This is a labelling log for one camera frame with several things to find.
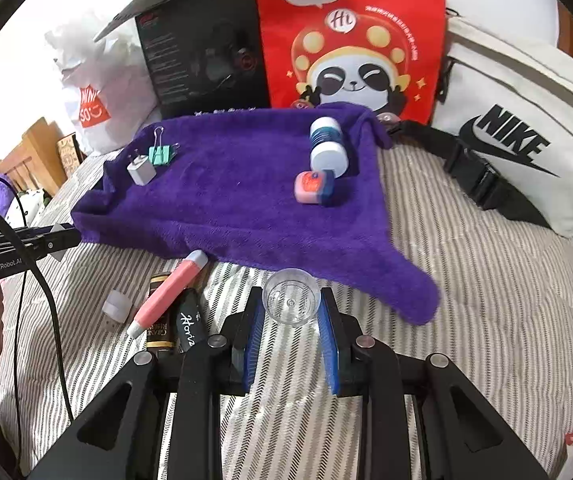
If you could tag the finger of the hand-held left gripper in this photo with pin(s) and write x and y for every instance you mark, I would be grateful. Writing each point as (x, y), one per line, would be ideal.
(31, 242)

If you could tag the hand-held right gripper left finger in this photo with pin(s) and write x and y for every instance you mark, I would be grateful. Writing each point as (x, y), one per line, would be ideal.
(254, 340)

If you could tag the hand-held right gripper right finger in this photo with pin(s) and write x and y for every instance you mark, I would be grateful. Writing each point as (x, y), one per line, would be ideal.
(329, 340)

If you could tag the small clear plastic cup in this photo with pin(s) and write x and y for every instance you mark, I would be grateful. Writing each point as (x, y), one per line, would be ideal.
(291, 290)

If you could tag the black rectangular tube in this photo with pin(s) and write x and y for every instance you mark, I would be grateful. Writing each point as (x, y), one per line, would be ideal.
(189, 320)

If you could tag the brown gold-labelled tube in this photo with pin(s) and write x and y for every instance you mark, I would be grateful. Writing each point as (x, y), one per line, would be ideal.
(161, 335)

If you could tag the pink white pen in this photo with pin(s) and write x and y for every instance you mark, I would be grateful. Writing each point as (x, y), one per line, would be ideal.
(166, 295)

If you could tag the small white cap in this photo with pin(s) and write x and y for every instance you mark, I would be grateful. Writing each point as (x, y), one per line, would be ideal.
(117, 305)

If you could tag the white power adapter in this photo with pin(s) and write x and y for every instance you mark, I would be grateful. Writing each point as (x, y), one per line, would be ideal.
(141, 172)

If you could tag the orange blue small jar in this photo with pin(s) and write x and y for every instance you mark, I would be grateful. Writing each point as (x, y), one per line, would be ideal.
(311, 187)

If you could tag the green binder clip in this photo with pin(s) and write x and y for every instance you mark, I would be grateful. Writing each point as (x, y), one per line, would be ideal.
(161, 156)

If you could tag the white blue balm stick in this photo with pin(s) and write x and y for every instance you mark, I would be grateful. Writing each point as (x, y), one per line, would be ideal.
(329, 157)

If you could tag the white floral cloth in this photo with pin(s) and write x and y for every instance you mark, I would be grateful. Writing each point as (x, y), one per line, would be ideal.
(29, 205)

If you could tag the purple cloth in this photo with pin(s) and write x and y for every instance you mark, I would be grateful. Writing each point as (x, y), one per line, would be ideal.
(1, 195)

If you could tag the wooden headboard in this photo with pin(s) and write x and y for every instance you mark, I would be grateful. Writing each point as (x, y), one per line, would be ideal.
(31, 155)

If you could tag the brown patterned notebook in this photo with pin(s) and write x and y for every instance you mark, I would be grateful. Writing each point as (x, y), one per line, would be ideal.
(70, 155)

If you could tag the purple towel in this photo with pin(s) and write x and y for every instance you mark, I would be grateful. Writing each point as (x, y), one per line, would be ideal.
(236, 200)

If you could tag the white plastic shopping bag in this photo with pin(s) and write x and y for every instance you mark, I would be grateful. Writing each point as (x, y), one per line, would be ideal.
(116, 90)

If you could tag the black headset box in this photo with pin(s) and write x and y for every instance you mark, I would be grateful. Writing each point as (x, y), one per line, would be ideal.
(191, 60)

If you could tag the red panda paper bag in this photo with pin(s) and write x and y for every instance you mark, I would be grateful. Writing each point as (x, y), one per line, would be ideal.
(356, 10)

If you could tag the white waist bag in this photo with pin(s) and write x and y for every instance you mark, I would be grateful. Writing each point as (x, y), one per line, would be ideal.
(541, 85)

